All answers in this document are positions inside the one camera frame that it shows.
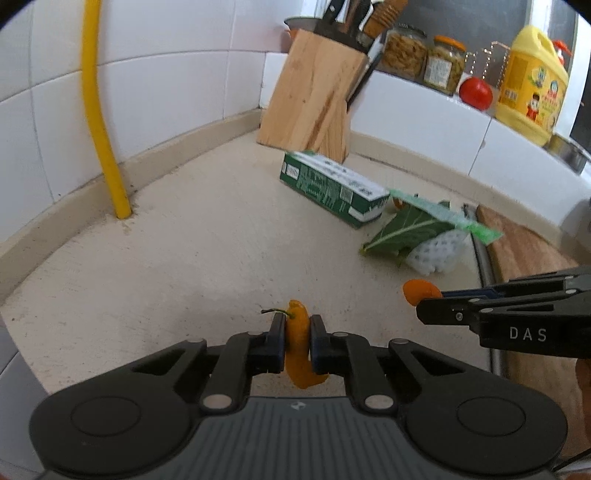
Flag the green white box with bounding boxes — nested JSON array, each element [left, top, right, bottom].
[[280, 151, 391, 228]]

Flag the dark green leafy vegetable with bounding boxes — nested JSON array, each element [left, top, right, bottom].
[[360, 199, 455, 266]]

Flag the black kitchen scissors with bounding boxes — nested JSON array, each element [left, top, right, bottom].
[[346, 52, 383, 110]]

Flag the wooden knife block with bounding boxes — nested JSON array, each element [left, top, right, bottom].
[[257, 30, 368, 163]]

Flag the red tomato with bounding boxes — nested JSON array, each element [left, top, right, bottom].
[[459, 77, 494, 111]]

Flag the wooden cutting board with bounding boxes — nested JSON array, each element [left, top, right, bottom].
[[476, 205, 590, 459]]

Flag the steel bowl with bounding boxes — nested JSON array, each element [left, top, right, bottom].
[[544, 134, 590, 175]]

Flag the yellow pipe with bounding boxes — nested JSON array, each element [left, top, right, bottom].
[[80, 0, 132, 220]]

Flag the black handled knife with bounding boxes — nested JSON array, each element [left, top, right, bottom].
[[322, 0, 346, 25]]

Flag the green snack packet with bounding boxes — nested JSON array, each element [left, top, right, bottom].
[[390, 189, 503, 246]]

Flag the glass jar orange lid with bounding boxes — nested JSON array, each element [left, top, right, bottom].
[[423, 35, 467, 97]]

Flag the wooden handled knife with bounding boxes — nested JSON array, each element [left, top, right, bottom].
[[363, 0, 408, 40]]

